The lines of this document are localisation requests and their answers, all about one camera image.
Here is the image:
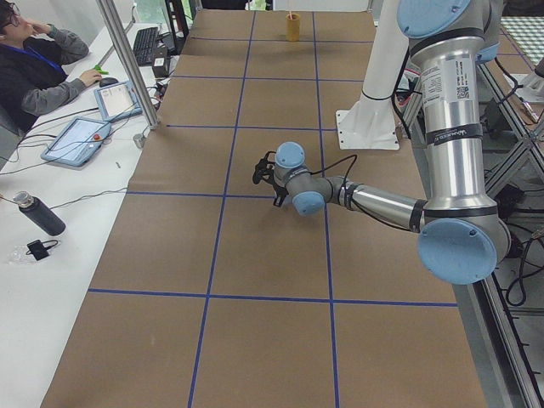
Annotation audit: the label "small black box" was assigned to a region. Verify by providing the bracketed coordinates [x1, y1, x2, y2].
[152, 57, 170, 78]

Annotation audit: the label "black computer mouse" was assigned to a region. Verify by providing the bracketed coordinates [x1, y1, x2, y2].
[99, 77, 119, 88]

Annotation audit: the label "blue teach pendant near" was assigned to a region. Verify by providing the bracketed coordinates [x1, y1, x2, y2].
[41, 117, 111, 167]

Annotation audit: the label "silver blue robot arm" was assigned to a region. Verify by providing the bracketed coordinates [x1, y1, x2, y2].
[253, 1, 511, 285]

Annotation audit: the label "white camera post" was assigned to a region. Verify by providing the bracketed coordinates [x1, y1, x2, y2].
[336, 1, 409, 150]

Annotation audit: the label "black keyboard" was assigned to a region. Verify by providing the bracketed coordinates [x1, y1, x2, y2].
[133, 26, 159, 66]

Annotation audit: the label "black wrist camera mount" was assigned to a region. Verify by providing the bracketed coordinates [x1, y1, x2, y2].
[252, 151, 275, 185]

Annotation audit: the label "seated person in black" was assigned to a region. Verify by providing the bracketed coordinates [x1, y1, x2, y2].
[1, 1, 103, 133]

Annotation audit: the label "aluminium frame post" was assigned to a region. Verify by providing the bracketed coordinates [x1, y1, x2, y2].
[96, 0, 159, 130]

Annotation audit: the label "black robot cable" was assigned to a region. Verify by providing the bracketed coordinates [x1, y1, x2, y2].
[309, 153, 359, 188]

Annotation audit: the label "yellow cup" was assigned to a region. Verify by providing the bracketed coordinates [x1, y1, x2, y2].
[286, 13, 301, 42]

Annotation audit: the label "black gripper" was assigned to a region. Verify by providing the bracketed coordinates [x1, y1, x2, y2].
[273, 184, 289, 207]

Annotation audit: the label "blue teach pendant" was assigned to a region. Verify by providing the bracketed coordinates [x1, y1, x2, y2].
[41, 117, 111, 167]
[93, 81, 142, 122]

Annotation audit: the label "black water bottle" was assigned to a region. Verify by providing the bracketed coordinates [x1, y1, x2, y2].
[14, 191, 66, 236]

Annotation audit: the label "blue teach pendant far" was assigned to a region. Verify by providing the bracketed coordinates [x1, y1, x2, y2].
[93, 81, 142, 122]

